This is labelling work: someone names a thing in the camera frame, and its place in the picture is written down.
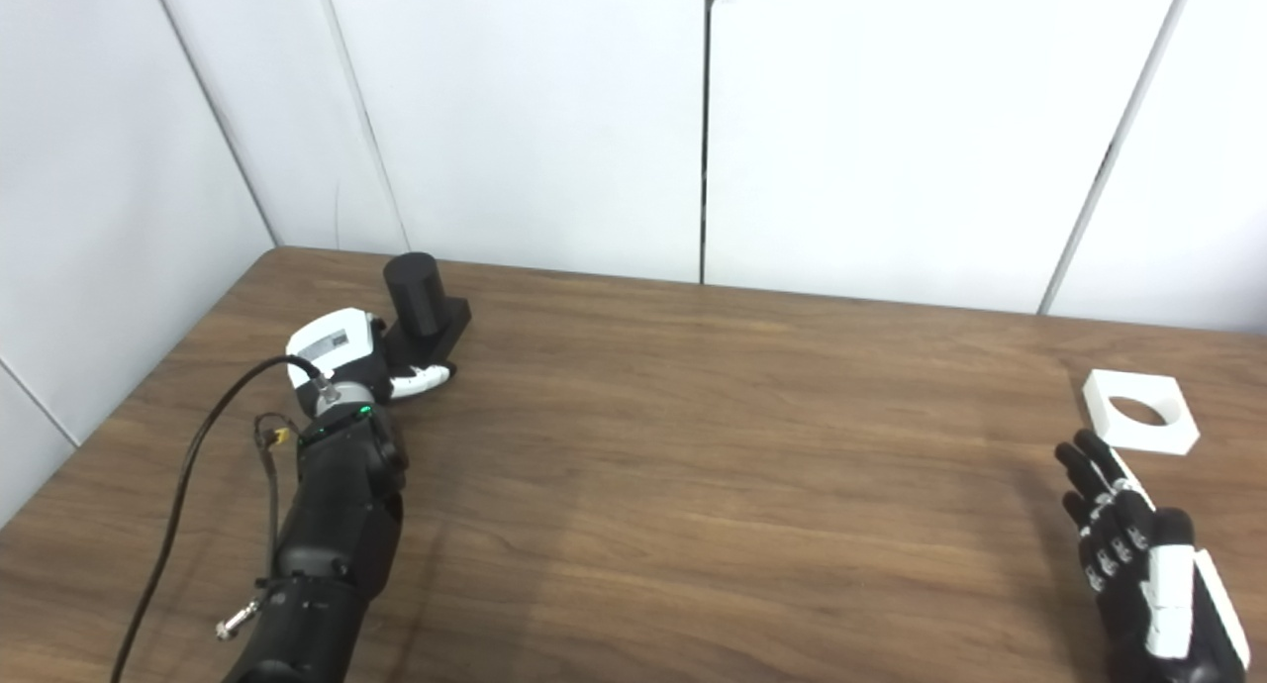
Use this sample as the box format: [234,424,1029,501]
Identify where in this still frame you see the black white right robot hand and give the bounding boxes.
[1055,429,1251,683]

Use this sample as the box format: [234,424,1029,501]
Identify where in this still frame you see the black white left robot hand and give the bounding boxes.
[286,308,457,412]

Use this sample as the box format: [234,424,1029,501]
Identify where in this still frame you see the thin cable with yellow connector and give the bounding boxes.
[216,413,303,641]

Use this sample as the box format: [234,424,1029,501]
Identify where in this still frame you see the black cylinder peg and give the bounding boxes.
[382,252,472,367]

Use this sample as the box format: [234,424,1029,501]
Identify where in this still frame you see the white square piece with hole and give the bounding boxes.
[1081,369,1201,456]

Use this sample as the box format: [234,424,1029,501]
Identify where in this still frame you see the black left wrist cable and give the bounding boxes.
[111,354,333,683]

